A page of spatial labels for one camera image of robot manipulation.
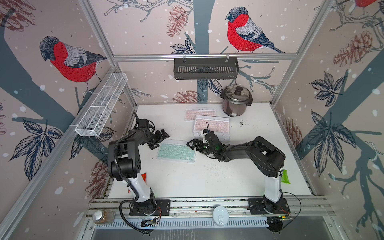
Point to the white round cap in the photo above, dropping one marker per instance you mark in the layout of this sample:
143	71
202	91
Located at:
220	216

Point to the pink keyboard back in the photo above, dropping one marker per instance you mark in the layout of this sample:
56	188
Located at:
192	112

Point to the black hanging basket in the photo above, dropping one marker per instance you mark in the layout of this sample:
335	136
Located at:
206	68

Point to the green packet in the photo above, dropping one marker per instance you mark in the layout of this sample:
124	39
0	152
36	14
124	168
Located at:
284	177

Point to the red packet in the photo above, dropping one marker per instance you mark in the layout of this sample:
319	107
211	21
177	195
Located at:
144	177

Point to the pink keyboard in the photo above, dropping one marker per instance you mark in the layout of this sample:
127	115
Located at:
192	112
219	125

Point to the steel rice cooker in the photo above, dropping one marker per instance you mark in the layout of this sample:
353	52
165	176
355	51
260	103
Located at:
236	100

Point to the aluminium front rail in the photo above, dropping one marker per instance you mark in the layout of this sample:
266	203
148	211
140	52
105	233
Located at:
304	206

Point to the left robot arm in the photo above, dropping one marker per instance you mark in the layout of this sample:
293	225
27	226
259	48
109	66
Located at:
124	163

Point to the green keyboard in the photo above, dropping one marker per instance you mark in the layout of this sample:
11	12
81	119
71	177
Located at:
177	151

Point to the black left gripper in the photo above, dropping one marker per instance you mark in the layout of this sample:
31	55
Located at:
160	139

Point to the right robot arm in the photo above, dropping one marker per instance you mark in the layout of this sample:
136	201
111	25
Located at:
266	157

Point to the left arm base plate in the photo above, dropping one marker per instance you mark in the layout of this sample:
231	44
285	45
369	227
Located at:
159	207

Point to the glass jar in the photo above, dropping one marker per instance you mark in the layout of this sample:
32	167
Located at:
103	217

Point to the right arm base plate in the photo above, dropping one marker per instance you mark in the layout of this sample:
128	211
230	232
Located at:
258	207

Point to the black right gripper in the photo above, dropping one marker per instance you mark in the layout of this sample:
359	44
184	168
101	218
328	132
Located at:
195	144

